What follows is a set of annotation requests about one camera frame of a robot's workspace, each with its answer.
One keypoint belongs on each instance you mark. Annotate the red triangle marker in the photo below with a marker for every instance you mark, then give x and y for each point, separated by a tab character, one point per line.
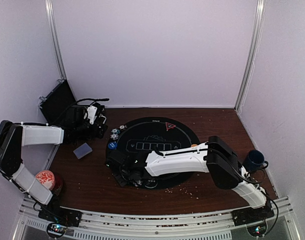
169	126

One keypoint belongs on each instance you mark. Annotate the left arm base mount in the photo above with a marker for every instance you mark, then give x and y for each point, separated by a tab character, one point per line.
59	224

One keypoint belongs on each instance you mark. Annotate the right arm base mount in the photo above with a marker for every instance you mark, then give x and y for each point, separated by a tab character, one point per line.
255	220

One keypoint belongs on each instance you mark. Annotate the round black poker mat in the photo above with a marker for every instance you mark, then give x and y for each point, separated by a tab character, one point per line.
149	133

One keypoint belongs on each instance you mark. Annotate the aluminium front rail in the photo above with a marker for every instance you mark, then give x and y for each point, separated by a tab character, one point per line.
216	225

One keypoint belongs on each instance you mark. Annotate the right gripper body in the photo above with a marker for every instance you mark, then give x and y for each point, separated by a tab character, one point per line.
122	181

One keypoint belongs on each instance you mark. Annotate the green fifty chip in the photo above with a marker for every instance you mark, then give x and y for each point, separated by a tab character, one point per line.
115	131

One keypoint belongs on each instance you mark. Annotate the black poker set case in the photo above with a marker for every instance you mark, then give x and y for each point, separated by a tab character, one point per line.
60	108

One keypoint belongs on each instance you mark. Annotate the grey card deck box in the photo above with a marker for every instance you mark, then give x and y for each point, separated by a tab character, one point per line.
82	151

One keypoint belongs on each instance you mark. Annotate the blue small blind button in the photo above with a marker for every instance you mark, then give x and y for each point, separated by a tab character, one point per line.
112	145

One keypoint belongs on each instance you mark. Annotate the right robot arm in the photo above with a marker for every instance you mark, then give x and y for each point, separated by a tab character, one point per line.
149	166

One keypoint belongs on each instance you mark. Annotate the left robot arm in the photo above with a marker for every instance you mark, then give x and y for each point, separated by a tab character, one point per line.
21	142

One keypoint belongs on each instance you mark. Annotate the chrome case handle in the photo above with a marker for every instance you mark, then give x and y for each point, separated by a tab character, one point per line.
102	121

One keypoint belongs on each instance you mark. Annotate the red patterned tin can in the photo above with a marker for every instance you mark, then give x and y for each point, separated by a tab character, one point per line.
52	181

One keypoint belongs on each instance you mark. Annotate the dark blue mug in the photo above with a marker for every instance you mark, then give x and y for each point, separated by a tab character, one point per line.
254	160

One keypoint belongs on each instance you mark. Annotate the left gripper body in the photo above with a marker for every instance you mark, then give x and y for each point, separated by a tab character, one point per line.
81	130

